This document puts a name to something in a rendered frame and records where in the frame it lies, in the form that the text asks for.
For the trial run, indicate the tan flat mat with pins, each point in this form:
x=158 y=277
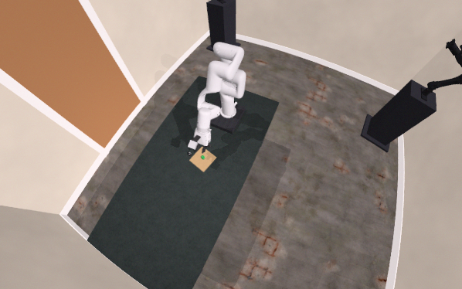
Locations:
x=202 y=164

